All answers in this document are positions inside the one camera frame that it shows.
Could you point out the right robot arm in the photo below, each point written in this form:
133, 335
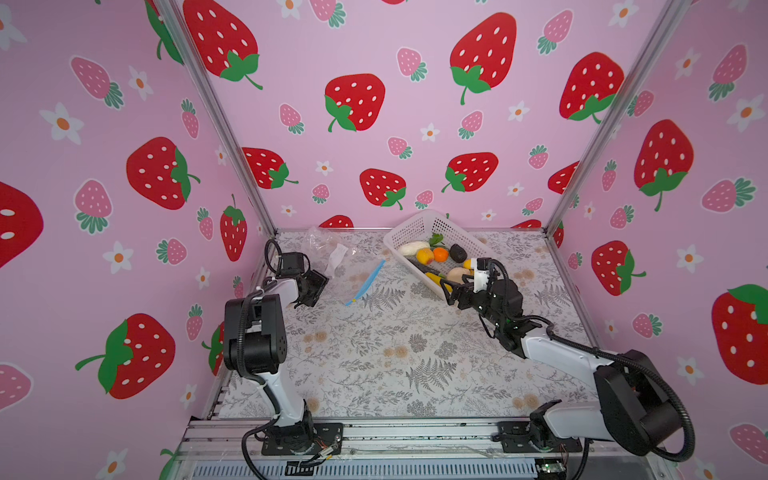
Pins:
635, 407

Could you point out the dark green cucumber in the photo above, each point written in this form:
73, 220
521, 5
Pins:
423, 268

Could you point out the beige pear shaped fruit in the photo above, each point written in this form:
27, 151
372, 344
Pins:
460, 275

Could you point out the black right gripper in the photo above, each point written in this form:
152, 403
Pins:
468, 291

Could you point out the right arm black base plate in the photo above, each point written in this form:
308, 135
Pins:
529, 437

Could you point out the aluminium left corner post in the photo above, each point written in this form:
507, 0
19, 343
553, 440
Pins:
180, 34

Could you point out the yellow red peach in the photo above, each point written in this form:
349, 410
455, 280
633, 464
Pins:
425, 256

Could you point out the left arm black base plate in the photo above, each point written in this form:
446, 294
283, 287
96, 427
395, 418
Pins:
303, 439

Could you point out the aluminium front rail frame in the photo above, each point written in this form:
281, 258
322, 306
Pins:
402, 448

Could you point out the aluminium corner post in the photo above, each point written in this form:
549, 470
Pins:
180, 34
661, 33

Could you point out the dark avocado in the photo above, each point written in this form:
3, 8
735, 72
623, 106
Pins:
458, 254

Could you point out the orange tangerine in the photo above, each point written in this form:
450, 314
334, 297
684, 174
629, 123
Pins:
440, 254

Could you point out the clear zip bag blue zipper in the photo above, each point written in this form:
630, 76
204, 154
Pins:
350, 268

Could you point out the aluminium right corner post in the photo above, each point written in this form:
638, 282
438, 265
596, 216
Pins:
661, 33

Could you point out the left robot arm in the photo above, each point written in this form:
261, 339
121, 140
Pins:
254, 345

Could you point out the white plastic mesh basket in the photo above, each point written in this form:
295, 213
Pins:
421, 227

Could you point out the white radish with leaves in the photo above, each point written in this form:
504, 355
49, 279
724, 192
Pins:
412, 248

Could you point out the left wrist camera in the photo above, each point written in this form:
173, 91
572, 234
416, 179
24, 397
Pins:
293, 264

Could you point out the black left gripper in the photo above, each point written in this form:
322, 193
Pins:
318, 281

